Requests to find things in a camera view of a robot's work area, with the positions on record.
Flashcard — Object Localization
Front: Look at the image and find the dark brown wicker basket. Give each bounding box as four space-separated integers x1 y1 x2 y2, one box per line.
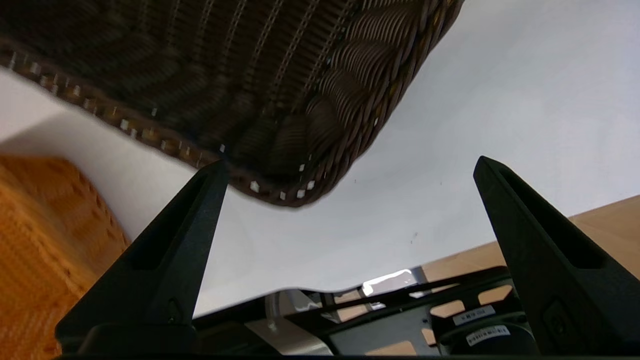
0 0 466 208

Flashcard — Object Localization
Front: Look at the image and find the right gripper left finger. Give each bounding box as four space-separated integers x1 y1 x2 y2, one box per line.
54 159 231 351

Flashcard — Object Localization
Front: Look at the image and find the orange wicker basket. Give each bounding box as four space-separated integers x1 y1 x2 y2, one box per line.
0 155 132 360

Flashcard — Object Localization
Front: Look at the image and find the grey metal chassis plate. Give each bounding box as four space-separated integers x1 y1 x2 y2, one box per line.
327 320 436 357

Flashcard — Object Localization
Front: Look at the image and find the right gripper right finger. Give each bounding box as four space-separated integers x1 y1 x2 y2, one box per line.
472 155 640 360

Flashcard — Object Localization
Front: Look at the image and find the black labelled chassis motor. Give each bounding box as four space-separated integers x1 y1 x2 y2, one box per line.
437 320 542 357

